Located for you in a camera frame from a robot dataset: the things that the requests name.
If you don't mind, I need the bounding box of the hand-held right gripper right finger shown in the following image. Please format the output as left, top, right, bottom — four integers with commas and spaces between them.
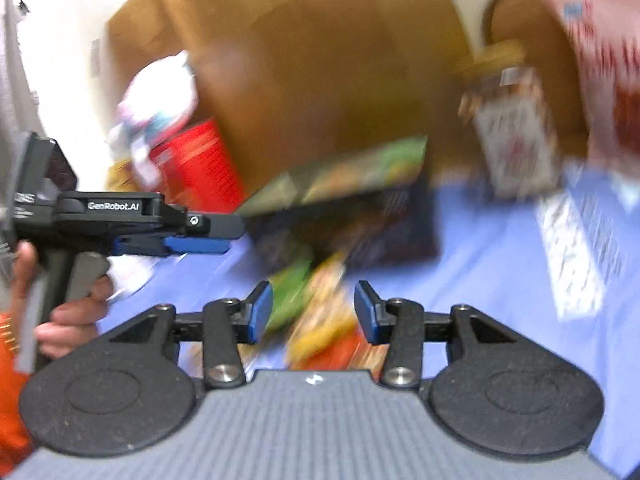
354, 281, 521, 389

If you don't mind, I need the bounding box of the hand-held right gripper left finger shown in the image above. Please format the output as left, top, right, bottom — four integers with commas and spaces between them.
107, 281, 274, 390

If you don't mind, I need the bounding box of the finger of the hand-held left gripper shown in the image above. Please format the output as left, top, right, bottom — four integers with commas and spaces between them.
111, 211, 246, 257

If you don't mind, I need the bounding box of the green snack packet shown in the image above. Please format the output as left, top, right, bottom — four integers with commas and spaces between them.
262, 260, 316, 333

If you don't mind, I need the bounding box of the red and yellow snack packet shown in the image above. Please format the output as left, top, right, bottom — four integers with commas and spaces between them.
285, 255, 388, 373

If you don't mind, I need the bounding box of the dark tin box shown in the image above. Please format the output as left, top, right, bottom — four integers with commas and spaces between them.
235, 135, 443, 272

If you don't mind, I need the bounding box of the person's left hand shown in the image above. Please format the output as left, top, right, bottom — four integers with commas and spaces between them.
10, 241, 115, 361

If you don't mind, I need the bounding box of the red gift bag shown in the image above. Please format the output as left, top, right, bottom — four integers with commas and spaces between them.
150, 119, 246, 216

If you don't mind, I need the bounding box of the pink and blue plush toy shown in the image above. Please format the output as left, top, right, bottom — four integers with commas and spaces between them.
107, 50, 201, 186

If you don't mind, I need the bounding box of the blue printed tablecloth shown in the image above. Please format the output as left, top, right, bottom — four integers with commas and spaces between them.
95, 160, 640, 480

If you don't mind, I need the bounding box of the wood-pattern backdrop panel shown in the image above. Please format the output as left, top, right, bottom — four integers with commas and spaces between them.
105, 0, 481, 211

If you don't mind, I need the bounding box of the clear jar of nuts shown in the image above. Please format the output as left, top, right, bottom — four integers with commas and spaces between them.
457, 42, 563, 200

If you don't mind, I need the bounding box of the round wooden board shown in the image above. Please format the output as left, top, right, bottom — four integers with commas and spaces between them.
482, 0, 591, 146

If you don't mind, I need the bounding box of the pink snack bag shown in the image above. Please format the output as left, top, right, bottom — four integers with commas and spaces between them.
532, 0, 640, 177

